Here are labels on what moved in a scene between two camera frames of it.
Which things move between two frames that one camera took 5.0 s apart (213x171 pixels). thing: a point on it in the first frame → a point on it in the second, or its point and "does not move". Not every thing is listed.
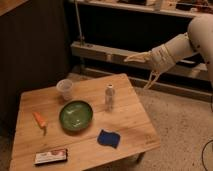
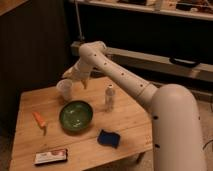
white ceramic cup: x=66 y=87 does not move
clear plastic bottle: x=109 y=98 does not move
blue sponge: x=109 y=138 does not move
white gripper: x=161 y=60 → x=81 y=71
